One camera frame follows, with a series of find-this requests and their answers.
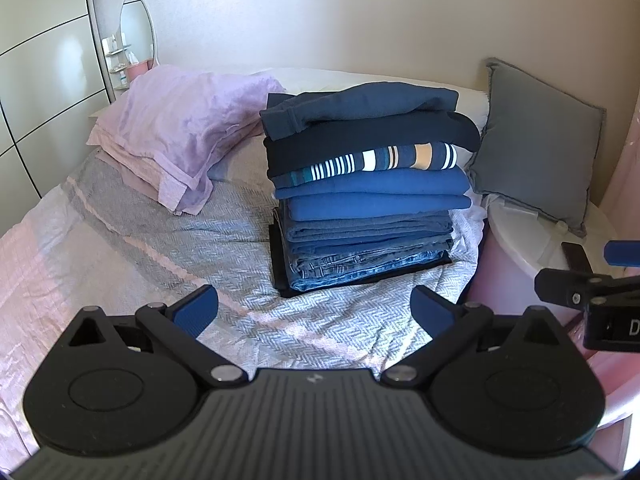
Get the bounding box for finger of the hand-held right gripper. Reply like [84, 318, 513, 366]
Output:
[534, 267, 640, 308]
[604, 241, 640, 265]

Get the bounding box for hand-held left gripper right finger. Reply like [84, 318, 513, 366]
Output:
[382, 284, 568, 386]

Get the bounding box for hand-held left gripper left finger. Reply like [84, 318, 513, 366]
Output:
[65, 284, 248, 386]

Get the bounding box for stack of folded clothes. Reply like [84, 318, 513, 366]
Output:
[265, 112, 482, 300]

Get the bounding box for dark rectangular device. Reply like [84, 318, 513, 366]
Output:
[561, 241, 594, 276]

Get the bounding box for pink round nightstand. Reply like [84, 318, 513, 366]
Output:
[470, 195, 640, 431]

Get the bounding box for grey cushion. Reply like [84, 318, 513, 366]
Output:
[467, 57, 608, 238]

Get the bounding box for pink pillow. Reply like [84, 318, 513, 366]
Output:
[92, 125, 173, 202]

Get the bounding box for lilac crumpled sheet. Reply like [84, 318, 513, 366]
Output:
[90, 65, 287, 217]

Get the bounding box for white vanity shelf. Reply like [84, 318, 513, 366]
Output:
[101, 35, 136, 90]

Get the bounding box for white panelled wardrobe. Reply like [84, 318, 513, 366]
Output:
[0, 0, 115, 206]

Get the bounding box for round wall mirror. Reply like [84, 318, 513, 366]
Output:
[119, 0, 157, 68]

